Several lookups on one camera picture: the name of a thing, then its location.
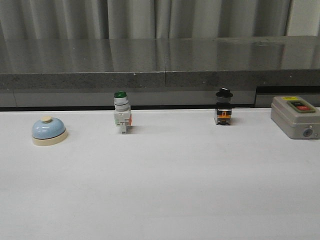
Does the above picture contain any blue call bell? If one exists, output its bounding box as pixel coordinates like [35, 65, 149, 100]
[31, 116, 68, 146]

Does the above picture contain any grey granite counter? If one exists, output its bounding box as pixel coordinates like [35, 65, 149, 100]
[0, 36, 320, 111]

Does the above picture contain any black selector switch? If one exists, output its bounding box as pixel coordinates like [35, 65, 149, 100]
[214, 87, 233, 125]

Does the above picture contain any grey power switch box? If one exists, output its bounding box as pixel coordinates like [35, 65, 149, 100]
[270, 96, 320, 140]

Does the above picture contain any grey curtain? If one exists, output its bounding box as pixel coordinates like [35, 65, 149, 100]
[0, 0, 291, 40]

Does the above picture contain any green push button switch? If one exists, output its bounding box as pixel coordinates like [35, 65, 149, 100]
[113, 91, 132, 134]

